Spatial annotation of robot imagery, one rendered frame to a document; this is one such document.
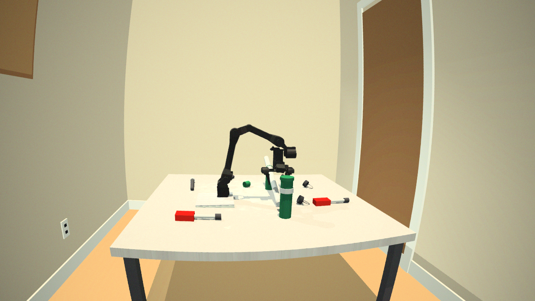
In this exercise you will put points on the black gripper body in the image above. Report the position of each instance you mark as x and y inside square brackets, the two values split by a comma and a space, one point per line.
[266, 170]

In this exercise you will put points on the red block with grey rod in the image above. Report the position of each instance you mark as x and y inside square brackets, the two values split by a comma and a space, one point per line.
[326, 202]
[190, 216]

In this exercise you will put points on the grey cup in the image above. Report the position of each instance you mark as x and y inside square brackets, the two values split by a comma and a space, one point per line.
[285, 191]

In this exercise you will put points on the pale grey cylindrical tube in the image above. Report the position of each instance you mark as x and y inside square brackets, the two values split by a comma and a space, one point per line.
[273, 182]

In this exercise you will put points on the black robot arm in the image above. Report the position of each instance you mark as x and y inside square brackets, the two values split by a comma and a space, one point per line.
[226, 177]

